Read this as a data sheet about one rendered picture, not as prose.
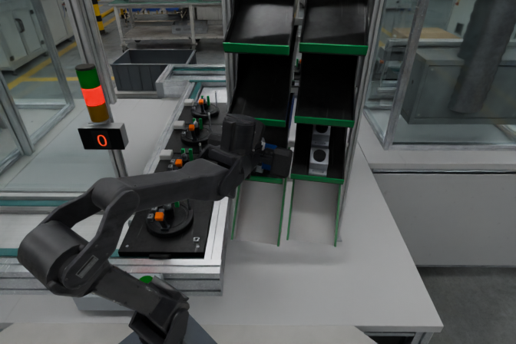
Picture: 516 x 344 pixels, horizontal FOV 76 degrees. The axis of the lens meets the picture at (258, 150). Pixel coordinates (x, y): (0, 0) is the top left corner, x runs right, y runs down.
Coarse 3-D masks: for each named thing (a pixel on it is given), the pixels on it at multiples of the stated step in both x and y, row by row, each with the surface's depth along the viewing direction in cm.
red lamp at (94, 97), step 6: (84, 90) 89; (90, 90) 89; (96, 90) 90; (84, 96) 90; (90, 96) 89; (96, 96) 90; (102, 96) 92; (90, 102) 90; (96, 102) 91; (102, 102) 92
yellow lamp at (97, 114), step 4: (104, 104) 93; (88, 108) 92; (92, 108) 91; (96, 108) 92; (100, 108) 92; (104, 108) 94; (88, 112) 93; (92, 112) 92; (96, 112) 92; (100, 112) 93; (104, 112) 94; (92, 116) 93; (96, 116) 93; (100, 116) 93; (104, 116) 94; (108, 116) 96; (92, 120) 94; (96, 120) 93; (100, 120) 94; (104, 120) 94
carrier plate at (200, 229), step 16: (192, 208) 106; (208, 208) 106; (144, 224) 100; (192, 224) 100; (208, 224) 100; (128, 240) 95; (144, 240) 95; (160, 240) 95; (176, 240) 95; (192, 240) 95; (192, 256) 93
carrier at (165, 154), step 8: (200, 144) 120; (160, 152) 130; (168, 152) 130; (184, 152) 123; (192, 152) 124; (160, 160) 129; (168, 160) 129; (184, 160) 119; (160, 168) 124; (168, 168) 119; (176, 168) 121
